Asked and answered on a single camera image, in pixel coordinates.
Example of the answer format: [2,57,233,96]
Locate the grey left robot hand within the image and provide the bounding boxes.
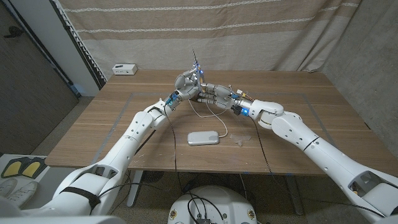
[167,63,203,106]

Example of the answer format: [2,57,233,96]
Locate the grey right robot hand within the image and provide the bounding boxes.
[198,82,254,110]

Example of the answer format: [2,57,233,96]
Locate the grey yellow handled scissors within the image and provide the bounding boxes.
[192,49,205,86]

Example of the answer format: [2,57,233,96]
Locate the clear plastic bag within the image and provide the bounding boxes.
[229,108,252,147]

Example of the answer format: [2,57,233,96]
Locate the silver power bank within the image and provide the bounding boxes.
[187,130,220,146]

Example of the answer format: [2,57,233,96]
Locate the beige striped curtain backdrop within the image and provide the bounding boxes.
[57,0,363,80]

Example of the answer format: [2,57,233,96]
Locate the white power strip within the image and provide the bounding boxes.
[112,63,138,76]

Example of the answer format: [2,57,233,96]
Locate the black round floor object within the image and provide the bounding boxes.
[141,170,165,184]

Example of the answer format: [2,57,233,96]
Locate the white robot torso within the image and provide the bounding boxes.
[167,185,258,224]

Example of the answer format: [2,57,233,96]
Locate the white table leg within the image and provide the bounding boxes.
[284,174,305,215]
[126,170,144,208]

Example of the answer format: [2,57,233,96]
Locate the white sneaker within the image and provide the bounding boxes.
[0,177,18,197]
[6,181,39,208]

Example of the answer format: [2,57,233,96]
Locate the white charging cable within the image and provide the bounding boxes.
[187,84,234,138]

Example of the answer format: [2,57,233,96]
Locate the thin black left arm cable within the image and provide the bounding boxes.
[163,104,185,191]

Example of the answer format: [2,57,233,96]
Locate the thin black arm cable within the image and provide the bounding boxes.
[163,104,185,191]
[251,118,386,218]

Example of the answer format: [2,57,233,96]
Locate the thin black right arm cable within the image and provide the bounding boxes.
[251,118,386,218]

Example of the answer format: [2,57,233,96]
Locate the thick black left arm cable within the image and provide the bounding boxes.
[133,129,156,155]

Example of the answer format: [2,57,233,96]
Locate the black zigzag frame strip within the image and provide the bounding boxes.
[49,0,108,90]

